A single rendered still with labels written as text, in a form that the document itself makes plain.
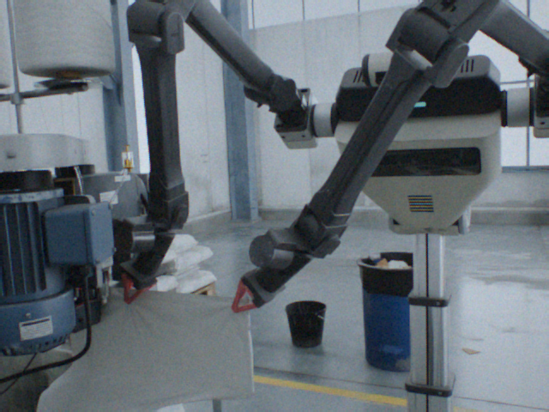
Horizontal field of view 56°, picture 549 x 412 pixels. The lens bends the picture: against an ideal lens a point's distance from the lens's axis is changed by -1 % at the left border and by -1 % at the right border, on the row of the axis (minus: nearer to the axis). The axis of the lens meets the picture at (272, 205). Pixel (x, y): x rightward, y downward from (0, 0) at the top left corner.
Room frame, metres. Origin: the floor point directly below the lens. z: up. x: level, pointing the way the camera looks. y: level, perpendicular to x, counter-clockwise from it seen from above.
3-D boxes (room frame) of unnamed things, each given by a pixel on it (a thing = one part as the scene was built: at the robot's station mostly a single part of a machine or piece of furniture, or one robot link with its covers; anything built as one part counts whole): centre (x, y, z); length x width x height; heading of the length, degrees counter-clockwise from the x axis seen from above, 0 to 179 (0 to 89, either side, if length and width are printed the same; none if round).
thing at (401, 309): (3.16, -0.74, 0.32); 0.51 x 0.48 x 0.65; 155
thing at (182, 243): (4.65, 1.07, 0.56); 0.67 x 0.43 x 0.15; 65
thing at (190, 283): (4.54, 0.87, 0.20); 0.67 x 0.43 x 0.15; 155
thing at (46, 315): (0.81, 0.41, 1.21); 0.15 x 0.15 x 0.25
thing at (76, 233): (0.81, 0.30, 1.25); 0.10 x 0.08 x 0.12; 0
